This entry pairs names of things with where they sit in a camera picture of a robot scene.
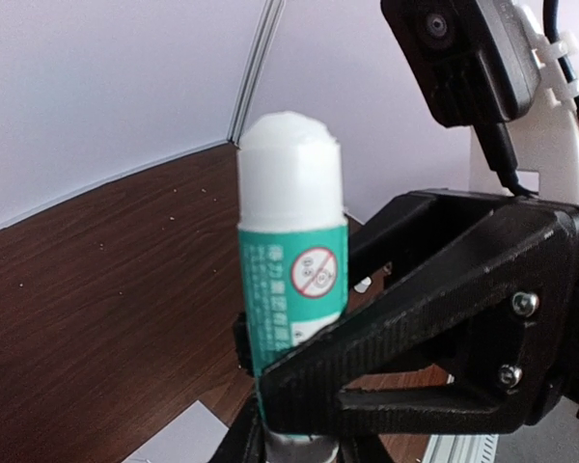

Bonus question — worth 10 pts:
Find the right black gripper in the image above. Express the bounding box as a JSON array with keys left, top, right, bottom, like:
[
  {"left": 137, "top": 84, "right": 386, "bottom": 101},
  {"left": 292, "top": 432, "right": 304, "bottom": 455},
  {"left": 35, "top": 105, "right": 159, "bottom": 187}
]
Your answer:
[{"left": 258, "top": 195, "right": 579, "bottom": 437}]

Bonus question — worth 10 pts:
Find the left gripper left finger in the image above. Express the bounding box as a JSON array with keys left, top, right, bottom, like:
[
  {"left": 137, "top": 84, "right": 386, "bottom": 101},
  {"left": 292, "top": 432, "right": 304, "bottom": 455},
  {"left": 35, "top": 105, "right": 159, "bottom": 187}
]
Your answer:
[{"left": 208, "top": 399, "right": 265, "bottom": 463}]

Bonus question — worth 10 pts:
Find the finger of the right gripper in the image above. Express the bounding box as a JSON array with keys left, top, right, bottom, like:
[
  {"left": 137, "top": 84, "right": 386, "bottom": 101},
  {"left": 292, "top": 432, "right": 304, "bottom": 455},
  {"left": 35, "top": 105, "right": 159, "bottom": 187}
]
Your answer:
[{"left": 231, "top": 190, "right": 512, "bottom": 377}]

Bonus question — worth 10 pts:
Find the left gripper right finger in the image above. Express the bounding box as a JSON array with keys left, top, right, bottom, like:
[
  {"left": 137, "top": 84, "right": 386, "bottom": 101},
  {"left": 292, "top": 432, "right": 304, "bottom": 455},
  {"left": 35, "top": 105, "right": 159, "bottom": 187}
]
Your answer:
[{"left": 337, "top": 435, "right": 394, "bottom": 463}]

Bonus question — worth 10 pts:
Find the grey envelope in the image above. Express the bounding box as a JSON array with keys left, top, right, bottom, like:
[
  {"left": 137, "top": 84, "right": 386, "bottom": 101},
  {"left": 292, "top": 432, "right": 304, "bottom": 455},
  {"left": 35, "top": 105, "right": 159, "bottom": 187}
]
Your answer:
[{"left": 124, "top": 401, "right": 228, "bottom": 463}]

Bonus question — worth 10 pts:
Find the white green glue stick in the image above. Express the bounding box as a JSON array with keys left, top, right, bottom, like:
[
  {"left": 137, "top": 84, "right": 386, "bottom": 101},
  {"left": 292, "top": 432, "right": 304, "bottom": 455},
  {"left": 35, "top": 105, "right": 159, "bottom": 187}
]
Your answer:
[{"left": 234, "top": 110, "right": 351, "bottom": 463}]

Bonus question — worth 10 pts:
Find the white glue stick cap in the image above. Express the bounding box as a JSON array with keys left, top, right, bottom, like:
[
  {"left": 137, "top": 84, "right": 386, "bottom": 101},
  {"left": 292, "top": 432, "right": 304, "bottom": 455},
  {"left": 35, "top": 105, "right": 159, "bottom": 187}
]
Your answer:
[{"left": 353, "top": 277, "right": 372, "bottom": 294}]

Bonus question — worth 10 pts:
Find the front aluminium rail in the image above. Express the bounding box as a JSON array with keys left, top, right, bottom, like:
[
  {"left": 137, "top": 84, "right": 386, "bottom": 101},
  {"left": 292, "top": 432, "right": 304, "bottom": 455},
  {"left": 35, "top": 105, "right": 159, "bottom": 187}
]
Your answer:
[{"left": 422, "top": 435, "right": 499, "bottom": 463}]

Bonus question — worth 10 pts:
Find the right black cable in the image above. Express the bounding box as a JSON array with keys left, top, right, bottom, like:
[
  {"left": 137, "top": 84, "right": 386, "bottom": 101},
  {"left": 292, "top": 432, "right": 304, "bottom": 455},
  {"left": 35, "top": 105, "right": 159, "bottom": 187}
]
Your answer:
[{"left": 482, "top": 0, "right": 579, "bottom": 194}]

